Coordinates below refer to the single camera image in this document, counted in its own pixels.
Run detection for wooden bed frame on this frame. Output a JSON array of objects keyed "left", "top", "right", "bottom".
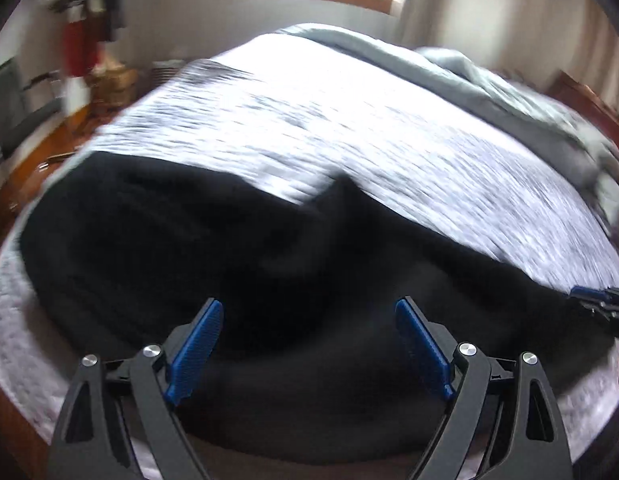
[{"left": 544, "top": 71, "right": 619, "bottom": 168}]

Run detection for red fire extinguisher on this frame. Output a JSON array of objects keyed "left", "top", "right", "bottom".
[{"left": 62, "top": 15, "right": 90, "bottom": 113}]

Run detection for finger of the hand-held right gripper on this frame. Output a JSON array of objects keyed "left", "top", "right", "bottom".
[{"left": 571, "top": 285, "right": 619, "bottom": 339}]

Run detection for light grey duvet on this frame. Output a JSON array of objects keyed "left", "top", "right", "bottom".
[{"left": 269, "top": 23, "right": 619, "bottom": 231}]

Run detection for bed with grey-white cover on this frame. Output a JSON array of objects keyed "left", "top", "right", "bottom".
[{"left": 0, "top": 32, "right": 619, "bottom": 480}]

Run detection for black pants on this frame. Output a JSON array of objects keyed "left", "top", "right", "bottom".
[{"left": 19, "top": 152, "right": 615, "bottom": 453}]

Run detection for beige curtain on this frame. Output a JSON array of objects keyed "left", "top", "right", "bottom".
[{"left": 397, "top": 0, "right": 619, "bottom": 133}]

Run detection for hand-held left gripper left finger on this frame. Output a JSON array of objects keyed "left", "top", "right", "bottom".
[{"left": 48, "top": 298, "right": 225, "bottom": 480}]

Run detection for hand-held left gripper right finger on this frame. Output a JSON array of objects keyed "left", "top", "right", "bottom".
[{"left": 395, "top": 296, "right": 575, "bottom": 480}]

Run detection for dark wall heater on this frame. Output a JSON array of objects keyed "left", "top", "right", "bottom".
[{"left": 0, "top": 57, "right": 65, "bottom": 151}]

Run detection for wicker basket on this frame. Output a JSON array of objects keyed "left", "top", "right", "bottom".
[{"left": 86, "top": 62, "right": 140, "bottom": 108}]

